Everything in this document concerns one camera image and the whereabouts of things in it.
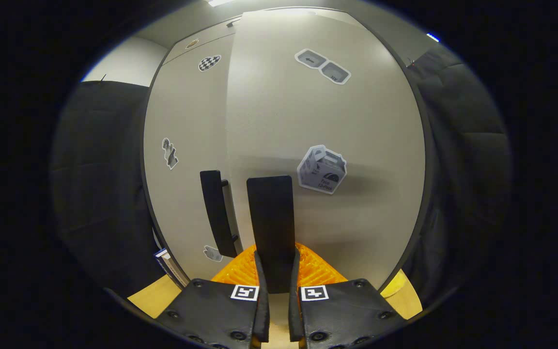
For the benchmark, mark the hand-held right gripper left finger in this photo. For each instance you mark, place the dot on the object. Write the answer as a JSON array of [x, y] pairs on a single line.
[[263, 320]]

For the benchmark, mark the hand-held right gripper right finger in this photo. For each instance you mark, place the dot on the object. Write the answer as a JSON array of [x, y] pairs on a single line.
[[295, 317]]

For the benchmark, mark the grey cabinet door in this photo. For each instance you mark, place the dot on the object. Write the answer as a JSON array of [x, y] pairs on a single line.
[[356, 121], [182, 121]]

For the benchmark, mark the grey double-door shoe cabinet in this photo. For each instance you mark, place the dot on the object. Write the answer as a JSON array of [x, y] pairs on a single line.
[[216, 36]]

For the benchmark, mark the stack of books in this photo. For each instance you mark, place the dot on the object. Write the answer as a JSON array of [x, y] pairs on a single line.
[[172, 269]]

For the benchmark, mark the yellow sponge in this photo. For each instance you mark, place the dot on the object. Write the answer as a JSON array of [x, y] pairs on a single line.
[[395, 284]]

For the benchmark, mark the ceiling light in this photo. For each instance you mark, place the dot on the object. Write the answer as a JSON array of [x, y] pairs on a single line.
[[218, 2]]

